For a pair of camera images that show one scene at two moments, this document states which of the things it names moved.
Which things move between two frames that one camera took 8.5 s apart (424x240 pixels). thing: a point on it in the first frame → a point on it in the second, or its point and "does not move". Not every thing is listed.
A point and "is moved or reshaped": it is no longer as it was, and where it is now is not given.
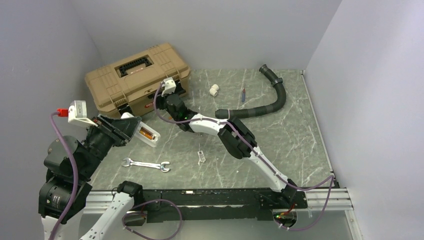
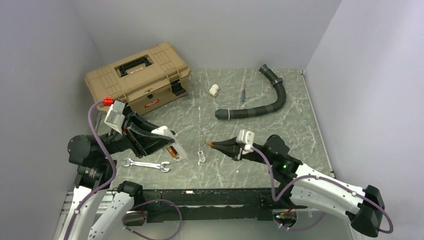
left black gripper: [124, 128] → [148, 144]
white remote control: [144, 132] is moved or reshaped
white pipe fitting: [214, 89] does not move
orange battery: [146, 134] is moved or reshaped
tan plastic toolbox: [131, 85] does not move
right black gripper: [159, 100] → [229, 147]
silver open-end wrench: [161, 166] does not move
